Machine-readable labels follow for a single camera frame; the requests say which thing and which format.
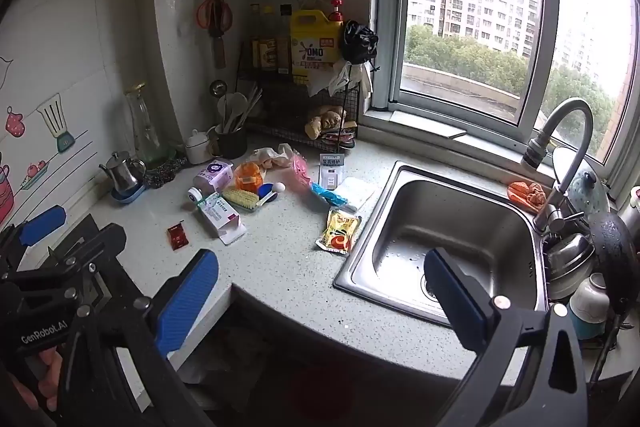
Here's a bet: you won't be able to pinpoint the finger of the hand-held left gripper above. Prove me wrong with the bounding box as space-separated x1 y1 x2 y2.
47 223 127 308
0 205 68 278

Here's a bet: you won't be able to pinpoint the orange plastic container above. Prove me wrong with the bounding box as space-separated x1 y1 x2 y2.
234 162 264 194

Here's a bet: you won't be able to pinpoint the yellow sauce packet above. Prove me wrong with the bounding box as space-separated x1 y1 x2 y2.
316 208 362 254

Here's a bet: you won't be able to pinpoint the ginger root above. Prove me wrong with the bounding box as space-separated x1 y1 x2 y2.
305 105 347 140

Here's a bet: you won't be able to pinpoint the teal patterned pot lid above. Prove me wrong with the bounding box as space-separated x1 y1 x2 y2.
552 146 611 215

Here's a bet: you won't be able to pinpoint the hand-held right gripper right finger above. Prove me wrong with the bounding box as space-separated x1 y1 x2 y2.
424 248 590 427

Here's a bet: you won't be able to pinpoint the small blue dish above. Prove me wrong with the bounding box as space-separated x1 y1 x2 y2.
111 184 147 205

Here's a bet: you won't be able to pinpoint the person's left hand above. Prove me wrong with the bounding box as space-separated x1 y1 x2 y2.
10 348 66 411

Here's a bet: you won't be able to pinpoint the wooden handled knife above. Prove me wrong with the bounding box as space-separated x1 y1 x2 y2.
212 27 228 70

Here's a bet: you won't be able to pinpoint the stainless steel pot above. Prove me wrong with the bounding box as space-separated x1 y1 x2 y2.
545 232 596 303

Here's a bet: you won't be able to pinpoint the white plastic scoop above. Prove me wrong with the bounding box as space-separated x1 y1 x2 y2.
256 182 287 208

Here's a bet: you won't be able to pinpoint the white and teal cup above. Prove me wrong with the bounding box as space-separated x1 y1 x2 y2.
567 272 611 340

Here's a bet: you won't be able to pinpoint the blue plastic bag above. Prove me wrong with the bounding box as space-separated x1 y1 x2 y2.
310 182 341 208

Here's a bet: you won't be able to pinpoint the orange cloth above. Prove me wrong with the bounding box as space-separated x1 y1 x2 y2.
506 180 551 214

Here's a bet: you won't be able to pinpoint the cartoon wall sticker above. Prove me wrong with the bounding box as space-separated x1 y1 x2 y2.
0 56 93 228

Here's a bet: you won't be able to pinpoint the pink plastic bag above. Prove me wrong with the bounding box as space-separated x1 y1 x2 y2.
290 149 312 188

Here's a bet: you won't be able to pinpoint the stainless steel teapot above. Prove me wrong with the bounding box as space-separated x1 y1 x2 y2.
98 151 147 194

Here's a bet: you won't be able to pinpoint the black plastic bag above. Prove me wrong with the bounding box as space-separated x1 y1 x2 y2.
341 20 379 64

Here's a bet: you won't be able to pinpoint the grey white sachet packet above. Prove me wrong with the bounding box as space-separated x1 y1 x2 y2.
319 153 343 188

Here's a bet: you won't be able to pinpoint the stainless steel sink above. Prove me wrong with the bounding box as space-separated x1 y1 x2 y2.
333 160 556 327

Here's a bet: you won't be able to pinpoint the tall clear glass bottle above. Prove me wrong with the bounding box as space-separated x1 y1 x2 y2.
124 83 168 168

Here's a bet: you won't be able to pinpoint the black wok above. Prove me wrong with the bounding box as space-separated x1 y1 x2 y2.
587 212 640 383

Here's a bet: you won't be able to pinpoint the grey kitchen faucet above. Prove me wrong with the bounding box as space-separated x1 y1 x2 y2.
520 98 595 235

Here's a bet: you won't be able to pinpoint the grey window frame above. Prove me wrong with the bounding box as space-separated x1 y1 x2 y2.
372 0 640 188

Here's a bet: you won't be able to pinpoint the yellow bristle scrubbing brush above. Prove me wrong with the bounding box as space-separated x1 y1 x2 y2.
221 188 261 212

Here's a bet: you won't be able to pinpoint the black wire rack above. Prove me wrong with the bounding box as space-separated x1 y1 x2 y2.
235 42 368 152

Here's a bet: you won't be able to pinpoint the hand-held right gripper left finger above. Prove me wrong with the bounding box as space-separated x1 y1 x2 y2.
60 249 220 427

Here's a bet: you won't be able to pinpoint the black utensil holder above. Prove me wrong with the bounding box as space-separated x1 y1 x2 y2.
215 124 248 159

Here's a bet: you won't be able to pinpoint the small red sachet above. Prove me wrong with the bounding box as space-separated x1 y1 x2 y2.
167 223 188 252

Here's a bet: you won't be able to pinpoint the black gas stove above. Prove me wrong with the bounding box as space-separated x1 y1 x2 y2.
15 213 151 303

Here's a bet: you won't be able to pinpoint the white ceramic sugar pot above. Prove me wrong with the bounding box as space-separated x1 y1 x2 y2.
185 129 216 165

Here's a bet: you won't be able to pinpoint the glass seasoning bottle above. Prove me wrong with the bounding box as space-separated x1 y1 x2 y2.
249 4 263 68
260 5 278 70
276 4 293 72

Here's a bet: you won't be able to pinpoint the white green medicine box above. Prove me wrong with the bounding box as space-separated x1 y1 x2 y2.
199 192 247 247

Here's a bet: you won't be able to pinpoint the white paper towel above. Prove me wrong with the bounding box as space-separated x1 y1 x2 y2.
332 177 376 212

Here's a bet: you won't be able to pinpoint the wooden chopsticks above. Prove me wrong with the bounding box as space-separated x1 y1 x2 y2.
240 87 263 128

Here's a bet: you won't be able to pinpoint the yellow detergent jug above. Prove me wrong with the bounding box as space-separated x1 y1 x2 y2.
290 9 346 82

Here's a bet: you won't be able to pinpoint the steel wool scourer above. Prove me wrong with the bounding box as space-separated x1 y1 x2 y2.
145 157 188 182

